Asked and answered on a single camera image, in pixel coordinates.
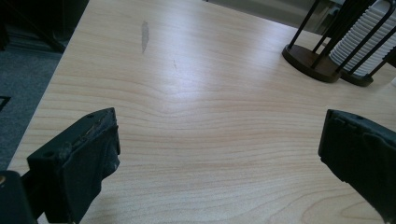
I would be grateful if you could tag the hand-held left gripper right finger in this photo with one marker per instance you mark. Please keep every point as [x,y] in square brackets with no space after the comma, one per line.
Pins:
[361,149]

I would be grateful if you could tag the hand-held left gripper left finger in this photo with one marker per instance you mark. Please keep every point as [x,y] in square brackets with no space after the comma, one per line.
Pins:
[77,161]

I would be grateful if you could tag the black cup holder rack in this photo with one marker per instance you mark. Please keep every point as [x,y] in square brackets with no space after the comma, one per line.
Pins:
[308,62]

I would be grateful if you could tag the stack of white cups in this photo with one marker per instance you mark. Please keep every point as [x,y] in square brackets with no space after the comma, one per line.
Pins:
[358,32]

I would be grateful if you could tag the dark furniture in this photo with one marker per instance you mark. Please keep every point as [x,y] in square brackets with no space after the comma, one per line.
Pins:
[37,18]

